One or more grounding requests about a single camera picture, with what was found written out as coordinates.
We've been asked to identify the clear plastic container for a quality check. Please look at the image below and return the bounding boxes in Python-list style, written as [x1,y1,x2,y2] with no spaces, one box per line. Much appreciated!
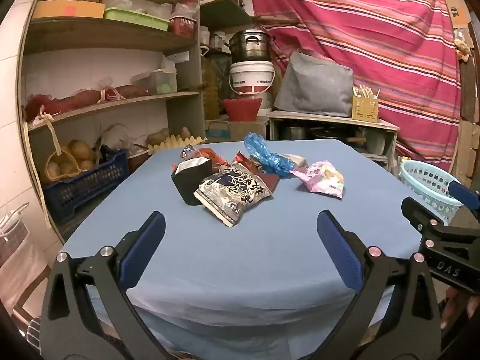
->
[134,68,178,95]

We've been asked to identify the black snack bag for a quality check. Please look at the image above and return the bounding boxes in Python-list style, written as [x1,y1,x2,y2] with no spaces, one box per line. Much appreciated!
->
[171,157,212,206]

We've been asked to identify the person's right hand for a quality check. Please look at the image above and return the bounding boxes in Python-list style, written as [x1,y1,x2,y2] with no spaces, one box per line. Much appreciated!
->
[437,289,475,332]

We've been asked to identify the yellow flat box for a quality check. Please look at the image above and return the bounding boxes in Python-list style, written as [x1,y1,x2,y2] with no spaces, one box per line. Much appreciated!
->
[32,0,106,20]

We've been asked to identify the bundle of chopsticks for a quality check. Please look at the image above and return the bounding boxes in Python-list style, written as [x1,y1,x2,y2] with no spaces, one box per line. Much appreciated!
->
[352,84,382,101]

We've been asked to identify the woven bag with white handle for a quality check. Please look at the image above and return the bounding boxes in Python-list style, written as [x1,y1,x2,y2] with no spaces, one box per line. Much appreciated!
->
[0,202,31,268]

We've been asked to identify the dark blue plastic crate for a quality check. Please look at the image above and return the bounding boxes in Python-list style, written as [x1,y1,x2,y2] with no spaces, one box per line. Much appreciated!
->
[43,148,130,226]

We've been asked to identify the small steel pot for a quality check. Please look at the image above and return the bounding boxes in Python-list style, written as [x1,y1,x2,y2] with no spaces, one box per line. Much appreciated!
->
[280,124,310,142]

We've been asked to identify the blue plastic bag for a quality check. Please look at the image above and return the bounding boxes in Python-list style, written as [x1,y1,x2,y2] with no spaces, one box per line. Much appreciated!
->
[244,132,298,178]

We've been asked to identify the grey low cabinet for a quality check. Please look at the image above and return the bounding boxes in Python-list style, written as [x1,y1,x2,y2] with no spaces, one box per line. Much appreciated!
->
[267,110,400,176]

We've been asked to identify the small red basket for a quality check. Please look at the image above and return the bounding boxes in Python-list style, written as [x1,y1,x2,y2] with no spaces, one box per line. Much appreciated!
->
[169,15,198,39]

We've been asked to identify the white jars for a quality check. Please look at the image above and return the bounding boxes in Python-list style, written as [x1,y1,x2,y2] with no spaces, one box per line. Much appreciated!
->
[199,25,230,52]

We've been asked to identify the small dark bucket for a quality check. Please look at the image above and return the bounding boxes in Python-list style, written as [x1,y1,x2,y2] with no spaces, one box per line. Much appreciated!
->
[127,148,151,172]

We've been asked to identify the yellow egg tray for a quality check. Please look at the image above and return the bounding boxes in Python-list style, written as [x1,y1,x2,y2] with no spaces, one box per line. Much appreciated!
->
[145,134,208,155]

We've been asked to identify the black white printed snack packet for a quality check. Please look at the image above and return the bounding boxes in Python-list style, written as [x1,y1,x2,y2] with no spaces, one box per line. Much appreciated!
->
[193,163,272,228]

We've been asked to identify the red mesh bag of yams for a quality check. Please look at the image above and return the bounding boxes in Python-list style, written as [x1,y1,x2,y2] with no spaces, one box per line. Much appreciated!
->
[23,84,149,121]

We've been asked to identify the white plastic bucket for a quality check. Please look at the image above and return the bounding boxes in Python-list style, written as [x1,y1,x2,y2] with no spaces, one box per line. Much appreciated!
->
[228,61,277,112]

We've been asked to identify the cardboard sheets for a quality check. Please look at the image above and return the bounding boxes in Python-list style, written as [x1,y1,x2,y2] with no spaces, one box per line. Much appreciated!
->
[438,0,480,182]

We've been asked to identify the cardboard box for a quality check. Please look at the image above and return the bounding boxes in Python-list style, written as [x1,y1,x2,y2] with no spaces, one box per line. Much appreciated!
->
[205,118,269,142]

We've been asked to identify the red striped cloth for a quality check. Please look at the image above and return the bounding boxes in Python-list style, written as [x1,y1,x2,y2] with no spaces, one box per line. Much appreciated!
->
[245,0,463,163]

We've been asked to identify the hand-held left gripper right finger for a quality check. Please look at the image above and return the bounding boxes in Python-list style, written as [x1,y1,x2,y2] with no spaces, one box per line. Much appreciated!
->
[310,210,442,360]

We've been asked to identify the yellow chopstick holder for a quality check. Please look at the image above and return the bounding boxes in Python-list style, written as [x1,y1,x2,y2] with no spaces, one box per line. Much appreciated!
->
[351,95,380,124]

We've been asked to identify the wicker basket of potatoes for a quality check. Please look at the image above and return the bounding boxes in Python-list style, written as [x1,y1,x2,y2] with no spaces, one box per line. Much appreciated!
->
[40,138,97,185]

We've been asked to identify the light blue plastic basket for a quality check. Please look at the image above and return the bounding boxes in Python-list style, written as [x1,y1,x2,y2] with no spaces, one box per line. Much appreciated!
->
[398,160,465,226]

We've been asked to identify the orange red snack wrapper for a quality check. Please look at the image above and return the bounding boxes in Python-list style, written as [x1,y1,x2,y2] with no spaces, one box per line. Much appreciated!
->
[198,148,230,174]

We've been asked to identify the wooden shelf unit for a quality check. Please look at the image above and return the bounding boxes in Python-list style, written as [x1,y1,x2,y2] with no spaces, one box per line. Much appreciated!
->
[17,0,206,241]

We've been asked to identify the green plastic tray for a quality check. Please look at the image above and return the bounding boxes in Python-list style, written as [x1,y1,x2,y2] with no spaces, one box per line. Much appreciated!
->
[104,7,170,31]

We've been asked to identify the red plastic basket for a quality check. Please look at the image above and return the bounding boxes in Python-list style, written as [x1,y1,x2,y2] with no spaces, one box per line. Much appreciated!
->
[221,97,263,122]

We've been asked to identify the pink snack packet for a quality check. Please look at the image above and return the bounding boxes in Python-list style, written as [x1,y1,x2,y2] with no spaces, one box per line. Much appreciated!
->
[290,160,346,200]

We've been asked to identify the large brown potato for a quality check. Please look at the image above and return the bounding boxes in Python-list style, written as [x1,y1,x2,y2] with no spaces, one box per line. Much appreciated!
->
[145,127,170,146]

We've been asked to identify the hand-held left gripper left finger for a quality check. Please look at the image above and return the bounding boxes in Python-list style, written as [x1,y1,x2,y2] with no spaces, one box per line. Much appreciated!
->
[39,211,177,360]

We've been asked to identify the yellow oil bottle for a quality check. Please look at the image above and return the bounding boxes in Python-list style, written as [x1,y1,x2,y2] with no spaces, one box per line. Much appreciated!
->
[200,53,220,121]

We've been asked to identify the dark red snack packet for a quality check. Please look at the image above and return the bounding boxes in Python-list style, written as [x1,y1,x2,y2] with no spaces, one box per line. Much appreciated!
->
[232,151,281,193]

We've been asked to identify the steel cooking pot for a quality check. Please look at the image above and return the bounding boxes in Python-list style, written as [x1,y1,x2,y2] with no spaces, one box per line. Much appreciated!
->
[227,29,272,64]

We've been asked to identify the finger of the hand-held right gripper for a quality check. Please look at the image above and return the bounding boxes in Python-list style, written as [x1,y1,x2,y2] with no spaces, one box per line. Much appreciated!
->
[448,181,480,211]
[400,196,448,234]

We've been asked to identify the grey cushion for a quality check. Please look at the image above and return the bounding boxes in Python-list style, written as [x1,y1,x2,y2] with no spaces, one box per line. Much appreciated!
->
[274,51,355,118]

